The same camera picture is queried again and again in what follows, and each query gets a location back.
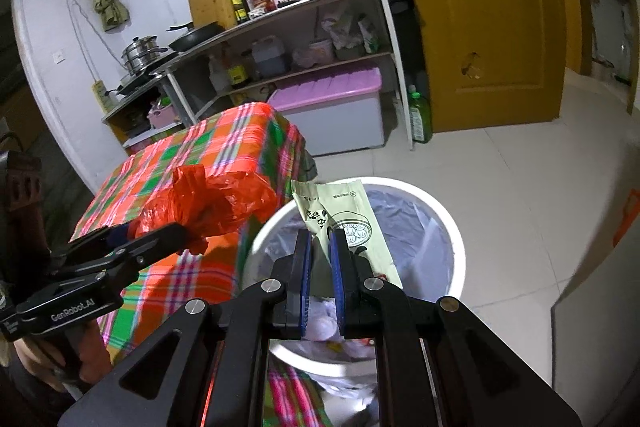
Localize person's left hand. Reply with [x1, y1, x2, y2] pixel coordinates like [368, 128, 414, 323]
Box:
[14, 323, 114, 391]

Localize black frying pan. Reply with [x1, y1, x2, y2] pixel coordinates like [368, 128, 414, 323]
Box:
[165, 21, 226, 52]

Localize low white shelf unit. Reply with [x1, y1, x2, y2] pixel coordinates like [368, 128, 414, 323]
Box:
[101, 74, 196, 148]

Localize white spray bottle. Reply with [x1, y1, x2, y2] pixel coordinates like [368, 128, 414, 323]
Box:
[207, 54, 231, 95]

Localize steel pot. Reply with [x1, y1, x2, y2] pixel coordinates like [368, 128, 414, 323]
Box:
[121, 35, 168, 75]

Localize dark liquid jug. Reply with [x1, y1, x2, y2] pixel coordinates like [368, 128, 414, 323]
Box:
[251, 36, 291, 80]

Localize pale green bun packet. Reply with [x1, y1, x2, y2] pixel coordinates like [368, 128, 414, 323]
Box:
[291, 179, 406, 293]

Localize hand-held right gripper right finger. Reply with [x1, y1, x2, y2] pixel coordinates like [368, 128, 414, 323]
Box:
[328, 228, 583, 427]

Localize crumpled plastic bags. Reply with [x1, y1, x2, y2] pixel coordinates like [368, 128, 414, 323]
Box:
[320, 9, 381, 60]

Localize red plastic bag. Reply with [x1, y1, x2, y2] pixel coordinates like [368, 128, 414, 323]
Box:
[132, 166, 278, 256]

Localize white round bin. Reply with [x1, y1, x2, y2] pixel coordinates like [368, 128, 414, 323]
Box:
[243, 177, 468, 388]

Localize wall cable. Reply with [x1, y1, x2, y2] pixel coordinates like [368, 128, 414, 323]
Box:
[65, 0, 113, 82]

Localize plaid tablecloth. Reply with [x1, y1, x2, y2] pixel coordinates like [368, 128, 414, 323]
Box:
[70, 102, 331, 427]

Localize green plastic bottle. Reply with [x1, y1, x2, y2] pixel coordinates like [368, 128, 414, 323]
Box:
[407, 85, 433, 144]

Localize yellow label bottle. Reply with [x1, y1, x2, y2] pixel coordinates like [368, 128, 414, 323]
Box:
[225, 47, 249, 88]

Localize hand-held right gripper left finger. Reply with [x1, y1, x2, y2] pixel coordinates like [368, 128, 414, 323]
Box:
[57, 228, 313, 427]

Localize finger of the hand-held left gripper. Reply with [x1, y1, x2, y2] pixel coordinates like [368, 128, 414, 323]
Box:
[47, 226, 134, 264]
[50, 222, 192, 281]

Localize purple lid storage box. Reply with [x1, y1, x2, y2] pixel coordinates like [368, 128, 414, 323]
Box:
[267, 66, 386, 158]

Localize yellow wooden door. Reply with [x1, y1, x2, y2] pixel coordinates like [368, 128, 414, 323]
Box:
[385, 0, 576, 135]

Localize clear plastic bin liner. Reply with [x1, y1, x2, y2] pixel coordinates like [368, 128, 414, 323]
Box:
[255, 189, 451, 408]

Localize black induction cooker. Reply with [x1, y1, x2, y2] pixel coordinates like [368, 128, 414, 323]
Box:
[105, 64, 176, 95]

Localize power strip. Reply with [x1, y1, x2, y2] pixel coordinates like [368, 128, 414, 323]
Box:
[91, 80, 112, 112]

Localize pink basket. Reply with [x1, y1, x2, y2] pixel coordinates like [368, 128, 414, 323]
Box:
[147, 102, 183, 130]

